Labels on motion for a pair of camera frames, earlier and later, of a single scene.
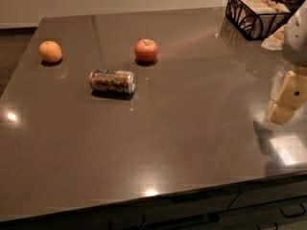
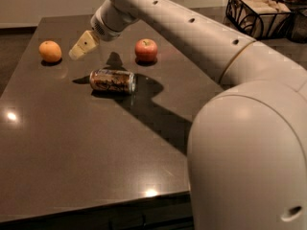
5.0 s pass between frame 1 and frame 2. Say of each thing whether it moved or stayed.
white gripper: moved
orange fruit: stayed
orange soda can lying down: stayed
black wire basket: stayed
